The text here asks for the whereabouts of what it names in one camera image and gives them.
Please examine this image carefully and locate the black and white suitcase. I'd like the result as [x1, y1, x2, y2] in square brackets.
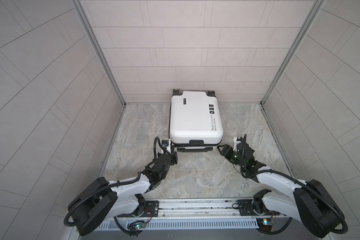
[169, 89, 224, 153]

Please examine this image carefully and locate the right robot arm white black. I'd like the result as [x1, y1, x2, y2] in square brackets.
[217, 138, 349, 238]

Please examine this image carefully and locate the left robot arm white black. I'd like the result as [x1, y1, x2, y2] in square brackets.
[64, 152, 178, 236]

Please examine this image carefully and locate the left green circuit board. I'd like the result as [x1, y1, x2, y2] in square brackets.
[128, 221, 147, 231]

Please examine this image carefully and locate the green circuit board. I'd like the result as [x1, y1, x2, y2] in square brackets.
[256, 218, 275, 233]
[128, 221, 147, 231]

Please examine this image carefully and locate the right green circuit board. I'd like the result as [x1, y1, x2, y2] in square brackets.
[256, 218, 275, 233]

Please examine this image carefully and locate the right aluminium corner profile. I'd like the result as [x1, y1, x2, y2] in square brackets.
[260, 0, 326, 106]

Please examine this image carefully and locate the aluminium corner profile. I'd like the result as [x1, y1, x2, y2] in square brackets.
[71, 0, 126, 106]
[260, 0, 326, 106]

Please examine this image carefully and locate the left aluminium corner profile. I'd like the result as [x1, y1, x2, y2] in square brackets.
[71, 0, 126, 106]

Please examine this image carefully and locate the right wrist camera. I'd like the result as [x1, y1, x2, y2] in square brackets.
[233, 137, 243, 152]

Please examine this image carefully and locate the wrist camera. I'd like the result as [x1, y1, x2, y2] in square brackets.
[233, 137, 243, 152]
[161, 139, 172, 154]

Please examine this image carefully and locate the left black corrugated cable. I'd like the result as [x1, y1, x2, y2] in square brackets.
[62, 136, 169, 237]

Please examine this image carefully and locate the black corrugated cable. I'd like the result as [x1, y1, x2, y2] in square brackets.
[62, 136, 169, 237]
[239, 133, 349, 236]

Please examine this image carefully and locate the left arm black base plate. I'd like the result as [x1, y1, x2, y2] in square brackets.
[138, 201, 160, 218]

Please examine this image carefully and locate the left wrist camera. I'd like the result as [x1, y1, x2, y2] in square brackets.
[161, 139, 172, 154]

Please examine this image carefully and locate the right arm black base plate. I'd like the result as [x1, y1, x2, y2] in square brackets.
[237, 199, 267, 216]

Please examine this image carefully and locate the aluminium mounting rail frame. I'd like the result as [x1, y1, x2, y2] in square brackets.
[95, 199, 292, 236]

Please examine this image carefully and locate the right black corrugated cable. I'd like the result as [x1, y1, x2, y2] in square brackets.
[239, 133, 349, 236]

